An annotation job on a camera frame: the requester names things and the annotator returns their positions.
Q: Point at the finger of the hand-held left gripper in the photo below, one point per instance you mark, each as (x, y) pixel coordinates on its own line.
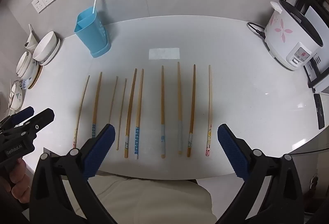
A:
(41, 121)
(24, 113)

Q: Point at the person's beige trousers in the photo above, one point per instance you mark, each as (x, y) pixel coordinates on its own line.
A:
(154, 200)

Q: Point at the pale chopstick with red print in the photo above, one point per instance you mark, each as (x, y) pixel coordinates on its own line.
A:
(81, 110)

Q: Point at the brown chopstick pale blue band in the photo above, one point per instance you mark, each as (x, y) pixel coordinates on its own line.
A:
(162, 110)

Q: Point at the person's left hand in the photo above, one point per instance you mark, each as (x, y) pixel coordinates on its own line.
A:
(19, 172)

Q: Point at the plain white bowl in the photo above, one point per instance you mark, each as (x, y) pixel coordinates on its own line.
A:
(45, 45)

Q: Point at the blue plastic utensil holder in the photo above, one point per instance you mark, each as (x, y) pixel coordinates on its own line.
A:
(95, 36)

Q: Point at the black remote control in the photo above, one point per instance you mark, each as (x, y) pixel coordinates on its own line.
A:
(319, 110)

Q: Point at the brown chopstick green floral band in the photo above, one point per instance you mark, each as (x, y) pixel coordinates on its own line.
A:
(192, 110)

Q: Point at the thin pale plain chopstick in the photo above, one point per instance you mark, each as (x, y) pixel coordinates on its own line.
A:
(121, 113)
(113, 100)

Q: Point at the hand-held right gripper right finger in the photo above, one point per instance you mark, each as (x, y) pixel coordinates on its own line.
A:
(232, 152)

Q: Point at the black white appliance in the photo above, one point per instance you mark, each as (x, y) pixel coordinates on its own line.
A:
(320, 80)

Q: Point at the white tape patch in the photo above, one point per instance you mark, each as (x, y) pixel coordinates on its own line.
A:
(164, 53)

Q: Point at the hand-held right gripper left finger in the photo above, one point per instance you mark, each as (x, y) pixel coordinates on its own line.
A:
(101, 152)

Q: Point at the brown chopstick grey band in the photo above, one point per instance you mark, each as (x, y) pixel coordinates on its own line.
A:
(179, 110)

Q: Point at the white bowl gold rim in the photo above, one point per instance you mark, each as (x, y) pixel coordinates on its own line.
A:
(25, 64)

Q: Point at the white ribbed plate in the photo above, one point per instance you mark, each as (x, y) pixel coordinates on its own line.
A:
(52, 55)

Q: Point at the white folded cup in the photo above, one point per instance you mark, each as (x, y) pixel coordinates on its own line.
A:
(31, 38)

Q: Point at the pale chopstick yellow red print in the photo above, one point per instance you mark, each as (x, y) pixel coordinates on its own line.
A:
(210, 110)

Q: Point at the wooden mat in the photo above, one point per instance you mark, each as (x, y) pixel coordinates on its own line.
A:
(34, 80)

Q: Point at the white bowl green mark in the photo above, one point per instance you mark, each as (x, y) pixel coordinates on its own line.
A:
(15, 96)

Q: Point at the white rice cooker pink flowers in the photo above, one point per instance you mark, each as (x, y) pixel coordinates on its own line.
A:
(282, 33)

